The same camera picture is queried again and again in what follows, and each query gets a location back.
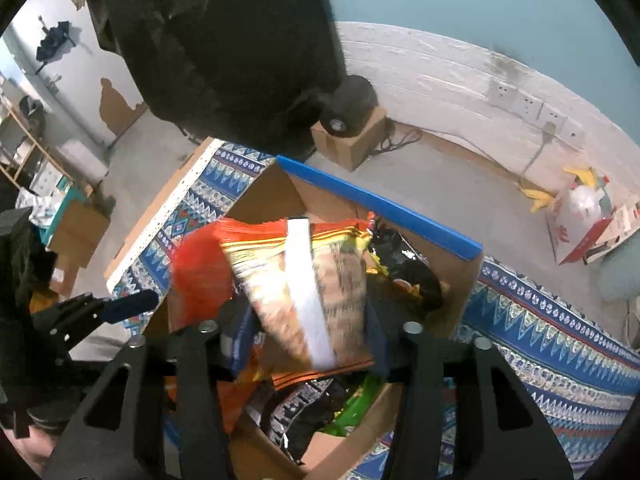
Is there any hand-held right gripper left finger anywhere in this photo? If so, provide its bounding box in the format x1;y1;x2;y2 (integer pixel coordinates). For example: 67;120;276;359
42;299;262;480

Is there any blue patterned blanket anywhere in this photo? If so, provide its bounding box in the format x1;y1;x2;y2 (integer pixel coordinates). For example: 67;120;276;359
107;140;640;480

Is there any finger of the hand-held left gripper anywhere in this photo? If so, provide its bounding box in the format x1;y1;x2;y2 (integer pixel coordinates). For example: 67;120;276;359
30;289;162;362

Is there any cardboard box with blue edge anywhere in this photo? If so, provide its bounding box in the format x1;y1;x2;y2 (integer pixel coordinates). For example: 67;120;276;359
145;155;484;480

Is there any large black bag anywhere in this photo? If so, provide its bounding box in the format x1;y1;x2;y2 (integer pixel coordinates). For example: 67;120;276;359
84;0;351;157

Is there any orange striped snack bag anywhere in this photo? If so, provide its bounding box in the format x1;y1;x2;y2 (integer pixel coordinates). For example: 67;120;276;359
217;215;377;387

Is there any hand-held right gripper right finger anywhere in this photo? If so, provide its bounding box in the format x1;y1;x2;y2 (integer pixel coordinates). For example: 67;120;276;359
369;304;576;480

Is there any black and yellow snack packet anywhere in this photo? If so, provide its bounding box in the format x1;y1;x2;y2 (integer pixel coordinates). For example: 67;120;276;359
369;217;447;313

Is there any green snack packet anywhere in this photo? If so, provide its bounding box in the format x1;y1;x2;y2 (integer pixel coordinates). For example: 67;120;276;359
322;374;388;437

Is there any teal storage box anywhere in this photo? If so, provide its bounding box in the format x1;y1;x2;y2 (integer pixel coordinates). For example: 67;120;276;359
29;170;77;241

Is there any wooden shelf rack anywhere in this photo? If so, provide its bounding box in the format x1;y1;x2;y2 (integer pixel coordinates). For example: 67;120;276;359
0;102;67;187

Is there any grey plug with cable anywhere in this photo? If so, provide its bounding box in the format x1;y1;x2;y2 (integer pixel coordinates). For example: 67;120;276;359
517;122;557;188

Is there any dark folded umbrella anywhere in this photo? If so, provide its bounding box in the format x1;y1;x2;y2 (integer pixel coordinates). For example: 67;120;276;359
35;20;81;64

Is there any brown cardboard box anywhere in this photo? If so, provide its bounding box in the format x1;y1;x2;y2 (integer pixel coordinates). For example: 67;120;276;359
47;199;112;297

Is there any round black device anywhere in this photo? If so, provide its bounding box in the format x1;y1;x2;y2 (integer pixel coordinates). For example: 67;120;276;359
319;74;379;137

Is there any red snack packet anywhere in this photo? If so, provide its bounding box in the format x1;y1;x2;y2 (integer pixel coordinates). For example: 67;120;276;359
167;219;263;433

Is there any black white-print snack packet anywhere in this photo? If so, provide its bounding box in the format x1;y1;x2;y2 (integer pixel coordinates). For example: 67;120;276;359
257;379;353;463

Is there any red and white plastic bag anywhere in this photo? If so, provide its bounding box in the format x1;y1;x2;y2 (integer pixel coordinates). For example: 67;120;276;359
517;164;640;267

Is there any small cardboard box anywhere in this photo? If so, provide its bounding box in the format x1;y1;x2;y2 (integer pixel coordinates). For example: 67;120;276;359
310;105;392;172

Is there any white wall socket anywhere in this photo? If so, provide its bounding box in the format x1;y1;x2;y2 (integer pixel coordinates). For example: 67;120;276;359
562;117;587;144
487;79;519;109
540;104;569;134
515;92;544;122

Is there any person's left forearm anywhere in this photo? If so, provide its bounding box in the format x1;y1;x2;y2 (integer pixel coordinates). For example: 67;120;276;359
9;426;57;472

